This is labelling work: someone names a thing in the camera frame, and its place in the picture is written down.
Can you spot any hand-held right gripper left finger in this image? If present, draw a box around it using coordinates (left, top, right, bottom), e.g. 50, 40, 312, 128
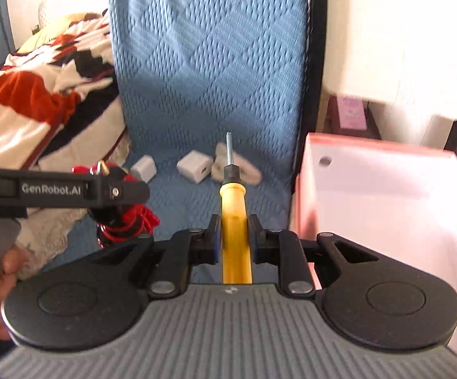
90, 214, 221, 298

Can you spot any pink storage box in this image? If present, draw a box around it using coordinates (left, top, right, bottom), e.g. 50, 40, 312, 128
289, 132, 457, 368

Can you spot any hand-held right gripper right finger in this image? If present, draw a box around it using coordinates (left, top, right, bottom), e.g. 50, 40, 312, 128
248, 214, 380, 298

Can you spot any yellow handled screwdriver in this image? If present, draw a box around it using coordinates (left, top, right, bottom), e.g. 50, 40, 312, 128
218, 131, 254, 285

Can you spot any small pink box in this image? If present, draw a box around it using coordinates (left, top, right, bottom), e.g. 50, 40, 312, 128
339, 95, 368, 130

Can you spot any red white black printed blanket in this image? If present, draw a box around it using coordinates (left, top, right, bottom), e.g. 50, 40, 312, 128
0, 8, 128, 171

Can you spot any white sock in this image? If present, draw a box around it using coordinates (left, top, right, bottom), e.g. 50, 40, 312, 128
211, 142, 263, 185

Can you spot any white charger adapter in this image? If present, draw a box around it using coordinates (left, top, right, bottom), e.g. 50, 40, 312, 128
130, 155, 158, 184
176, 149, 214, 185

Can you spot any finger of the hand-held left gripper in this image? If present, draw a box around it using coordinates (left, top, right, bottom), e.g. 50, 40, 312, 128
84, 173, 151, 208

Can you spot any black sofa frame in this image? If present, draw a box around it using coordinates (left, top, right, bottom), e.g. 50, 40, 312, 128
291, 0, 329, 200

